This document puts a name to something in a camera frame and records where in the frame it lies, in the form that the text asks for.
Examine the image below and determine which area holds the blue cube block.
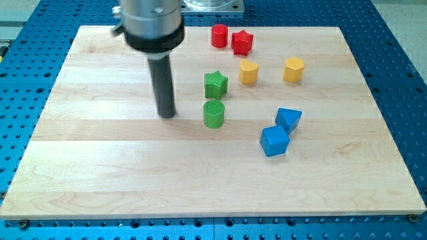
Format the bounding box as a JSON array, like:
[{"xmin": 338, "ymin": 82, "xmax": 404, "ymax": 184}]
[{"xmin": 260, "ymin": 125, "xmax": 290, "ymax": 157}]

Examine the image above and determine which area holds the red cylinder block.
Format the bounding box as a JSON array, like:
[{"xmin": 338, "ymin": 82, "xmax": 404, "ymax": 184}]
[{"xmin": 211, "ymin": 24, "xmax": 228, "ymax": 48}]

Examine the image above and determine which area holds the yellow heart block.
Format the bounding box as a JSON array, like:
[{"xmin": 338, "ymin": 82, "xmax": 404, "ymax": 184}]
[{"xmin": 239, "ymin": 59, "xmax": 259, "ymax": 85}]

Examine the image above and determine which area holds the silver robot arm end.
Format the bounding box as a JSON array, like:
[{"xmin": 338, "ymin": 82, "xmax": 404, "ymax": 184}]
[{"xmin": 112, "ymin": 0, "xmax": 185, "ymax": 53}]

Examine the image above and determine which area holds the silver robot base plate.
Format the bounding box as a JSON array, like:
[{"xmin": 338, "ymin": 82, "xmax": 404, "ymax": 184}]
[{"xmin": 181, "ymin": 0, "xmax": 245, "ymax": 15}]

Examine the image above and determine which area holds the red star block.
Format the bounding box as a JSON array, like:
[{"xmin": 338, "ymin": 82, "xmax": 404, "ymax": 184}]
[{"xmin": 231, "ymin": 30, "xmax": 254, "ymax": 56}]

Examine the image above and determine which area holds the green cylinder block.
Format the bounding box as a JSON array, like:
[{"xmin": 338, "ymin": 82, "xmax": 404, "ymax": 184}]
[{"xmin": 203, "ymin": 99, "xmax": 225, "ymax": 129}]

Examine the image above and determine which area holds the blue triangle block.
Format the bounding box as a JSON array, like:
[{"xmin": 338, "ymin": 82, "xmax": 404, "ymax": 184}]
[{"xmin": 275, "ymin": 108, "xmax": 302, "ymax": 135}]

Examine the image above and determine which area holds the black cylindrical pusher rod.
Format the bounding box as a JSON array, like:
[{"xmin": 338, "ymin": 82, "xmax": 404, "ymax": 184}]
[{"xmin": 148, "ymin": 55, "xmax": 176, "ymax": 119}]

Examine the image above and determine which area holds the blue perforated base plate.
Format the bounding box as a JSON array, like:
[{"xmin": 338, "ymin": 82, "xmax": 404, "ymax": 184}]
[{"xmin": 1, "ymin": 0, "xmax": 426, "ymax": 239}]

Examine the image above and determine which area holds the light wooden board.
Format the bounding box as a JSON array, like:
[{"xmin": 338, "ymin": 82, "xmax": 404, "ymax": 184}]
[{"xmin": 1, "ymin": 26, "xmax": 426, "ymax": 219}]

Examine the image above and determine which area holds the yellow hexagon block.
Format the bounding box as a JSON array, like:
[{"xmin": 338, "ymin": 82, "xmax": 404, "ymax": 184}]
[{"xmin": 282, "ymin": 57, "xmax": 305, "ymax": 83}]

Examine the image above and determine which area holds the green star block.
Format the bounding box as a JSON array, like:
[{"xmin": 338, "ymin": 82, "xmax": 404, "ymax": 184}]
[{"xmin": 204, "ymin": 71, "xmax": 228, "ymax": 100}]

